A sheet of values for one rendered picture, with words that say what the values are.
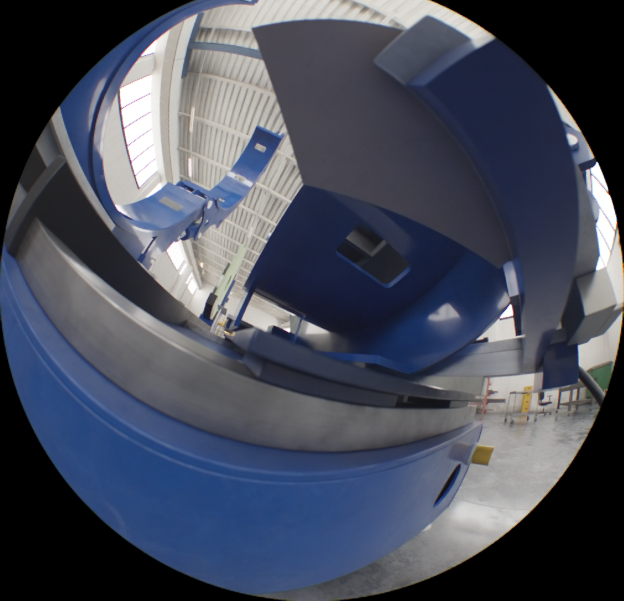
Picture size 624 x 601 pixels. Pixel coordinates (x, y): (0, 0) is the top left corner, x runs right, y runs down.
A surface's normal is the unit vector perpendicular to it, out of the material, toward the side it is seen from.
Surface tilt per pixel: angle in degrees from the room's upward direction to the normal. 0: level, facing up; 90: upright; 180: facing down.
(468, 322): 90
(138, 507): 90
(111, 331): 90
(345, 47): 180
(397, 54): 180
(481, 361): 90
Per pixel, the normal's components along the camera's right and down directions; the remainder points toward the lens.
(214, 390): 0.46, -0.23
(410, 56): -0.31, 0.86
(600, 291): -0.83, -0.45
